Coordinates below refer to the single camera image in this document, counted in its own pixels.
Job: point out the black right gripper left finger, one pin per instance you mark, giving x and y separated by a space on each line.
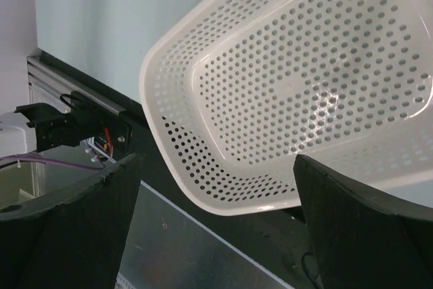
73 237

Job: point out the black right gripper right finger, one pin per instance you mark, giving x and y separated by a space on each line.
363 237

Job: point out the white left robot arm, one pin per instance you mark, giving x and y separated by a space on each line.
35 128

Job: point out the white perforated plastic basket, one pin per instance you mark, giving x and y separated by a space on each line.
238 88

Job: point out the aluminium frame rail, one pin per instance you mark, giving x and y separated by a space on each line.
47 84

